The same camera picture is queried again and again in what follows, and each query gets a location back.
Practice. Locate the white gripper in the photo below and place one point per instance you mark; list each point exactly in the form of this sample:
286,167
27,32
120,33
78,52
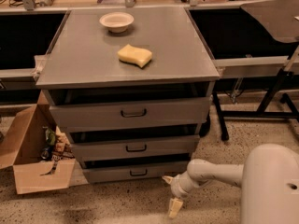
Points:
177,187

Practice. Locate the grey bottom drawer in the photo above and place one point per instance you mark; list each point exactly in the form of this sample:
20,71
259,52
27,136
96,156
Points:
110,174

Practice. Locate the grey drawer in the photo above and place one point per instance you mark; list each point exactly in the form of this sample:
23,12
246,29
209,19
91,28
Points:
129,115
110,174
126,149

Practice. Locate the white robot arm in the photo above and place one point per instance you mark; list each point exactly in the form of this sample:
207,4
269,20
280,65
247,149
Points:
269,182

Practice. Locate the grey top drawer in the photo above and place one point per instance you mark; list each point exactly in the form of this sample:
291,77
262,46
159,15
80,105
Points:
129,115

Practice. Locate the grey middle drawer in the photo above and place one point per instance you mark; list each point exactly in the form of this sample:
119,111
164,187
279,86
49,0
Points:
126,149

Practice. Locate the grey drawer cabinet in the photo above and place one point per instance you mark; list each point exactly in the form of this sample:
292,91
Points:
84,68

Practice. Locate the open cardboard box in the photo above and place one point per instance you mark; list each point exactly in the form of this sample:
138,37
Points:
22,147

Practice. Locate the snack packets in box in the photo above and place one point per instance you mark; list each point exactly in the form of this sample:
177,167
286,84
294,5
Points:
57,148

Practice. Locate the yellow sponge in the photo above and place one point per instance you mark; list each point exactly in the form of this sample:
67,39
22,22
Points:
134,55

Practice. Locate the white bowl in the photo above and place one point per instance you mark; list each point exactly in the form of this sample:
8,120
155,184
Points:
117,22

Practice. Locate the grey side table top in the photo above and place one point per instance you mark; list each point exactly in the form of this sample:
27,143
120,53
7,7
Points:
278,17

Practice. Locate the black table leg frame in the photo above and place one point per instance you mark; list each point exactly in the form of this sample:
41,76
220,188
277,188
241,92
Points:
282,81

